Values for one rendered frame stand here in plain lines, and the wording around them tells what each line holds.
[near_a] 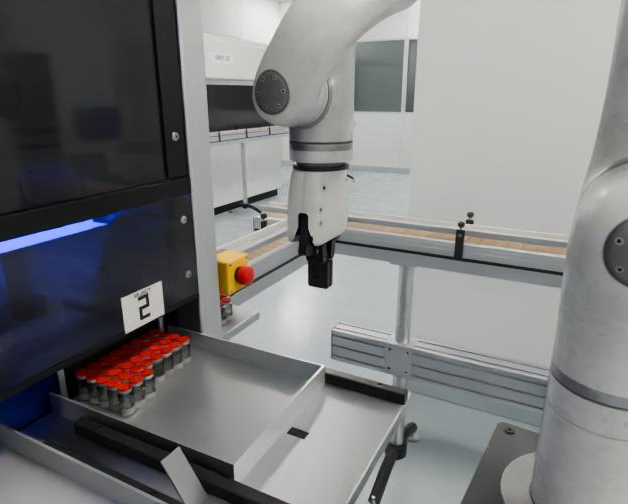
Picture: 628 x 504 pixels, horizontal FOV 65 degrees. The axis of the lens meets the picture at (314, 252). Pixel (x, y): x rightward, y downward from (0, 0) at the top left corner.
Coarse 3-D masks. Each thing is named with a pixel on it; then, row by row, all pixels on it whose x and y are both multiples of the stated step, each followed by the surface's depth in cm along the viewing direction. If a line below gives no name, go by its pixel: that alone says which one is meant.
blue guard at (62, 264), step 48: (48, 240) 63; (96, 240) 70; (144, 240) 78; (192, 240) 88; (0, 288) 59; (48, 288) 64; (96, 288) 71; (192, 288) 90; (0, 336) 59; (48, 336) 65; (96, 336) 72; (0, 384) 60
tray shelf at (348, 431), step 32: (320, 416) 75; (352, 416) 75; (384, 416) 75; (96, 448) 68; (288, 448) 68; (320, 448) 68; (352, 448) 68; (384, 448) 70; (160, 480) 63; (256, 480) 63; (288, 480) 63; (320, 480) 63; (352, 480) 63
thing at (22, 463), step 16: (0, 432) 68; (16, 432) 66; (0, 448) 68; (16, 448) 67; (32, 448) 65; (48, 448) 63; (0, 464) 65; (16, 464) 65; (32, 464) 65; (48, 464) 64; (64, 464) 62; (80, 464) 60; (0, 480) 62; (16, 480) 62; (32, 480) 62; (48, 480) 62; (64, 480) 62; (80, 480) 61; (96, 480) 60; (112, 480) 58; (0, 496) 60; (16, 496) 60; (32, 496) 60; (48, 496) 60; (64, 496) 60; (80, 496) 60; (96, 496) 60; (112, 496) 59; (128, 496) 57; (144, 496) 56
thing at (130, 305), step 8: (144, 288) 79; (152, 288) 81; (160, 288) 82; (128, 296) 76; (136, 296) 78; (152, 296) 81; (160, 296) 82; (128, 304) 76; (136, 304) 78; (144, 304) 79; (152, 304) 81; (160, 304) 83; (128, 312) 77; (136, 312) 78; (144, 312) 80; (152, 312) 81; (160, 312) 83; (128, 320) 77; (136, 320) 78; (144, 320) 80; (128, 328) 77; (136, 328) 79
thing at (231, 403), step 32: (192, 352) 93; (224, 352) 92; (256, 352) 88; (160, 384) 83; (192, 384) 83; (224, 384) 83; (256, 384) 83; (288, 384) 83; (320, 384) 82; (64, 416) 75; (96, 416) 71; (128, 416) 75; (160, 416) 75; (192, 416) 75; (224, 416) 75; (256, 416) 75; (288, 416) 72; (160, 448) 66; (192, 448) 63; (224, 448) 68; (256, 448) 65
